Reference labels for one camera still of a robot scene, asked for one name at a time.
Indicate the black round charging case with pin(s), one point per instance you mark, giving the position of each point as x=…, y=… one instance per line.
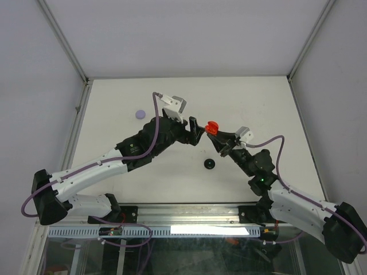
x=209, y=163

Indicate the aluminium corner frame post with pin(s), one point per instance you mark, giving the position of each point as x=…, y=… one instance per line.
x=311, y=37

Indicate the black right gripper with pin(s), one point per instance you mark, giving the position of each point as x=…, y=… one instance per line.
x=220, y=144

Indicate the orange round charging case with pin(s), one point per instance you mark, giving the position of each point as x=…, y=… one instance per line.
x=212, y=128

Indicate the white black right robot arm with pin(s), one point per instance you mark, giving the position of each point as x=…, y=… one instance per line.
x=337, y=226

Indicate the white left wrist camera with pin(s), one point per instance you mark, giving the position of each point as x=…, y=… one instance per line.
x=174, y=107

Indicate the left aluminium frame post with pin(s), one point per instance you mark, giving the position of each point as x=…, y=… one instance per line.
x=61, y=38

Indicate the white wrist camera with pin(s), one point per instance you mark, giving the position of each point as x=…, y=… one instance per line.
x=242, y=137
x=174, y=107

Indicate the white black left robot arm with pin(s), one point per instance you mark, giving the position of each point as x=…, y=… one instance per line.
x=56, y=196

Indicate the lilac round charging case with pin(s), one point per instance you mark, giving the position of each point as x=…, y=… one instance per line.
x=140, y=114

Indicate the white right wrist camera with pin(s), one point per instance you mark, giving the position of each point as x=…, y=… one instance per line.
x=242, y=137

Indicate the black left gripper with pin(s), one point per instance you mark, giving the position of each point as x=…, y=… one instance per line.
x=187, y=137

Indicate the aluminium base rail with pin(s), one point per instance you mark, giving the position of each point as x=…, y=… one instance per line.
x=167, y=214

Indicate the white slotted cable duct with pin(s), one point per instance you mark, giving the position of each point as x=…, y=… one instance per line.
x=175, y=231

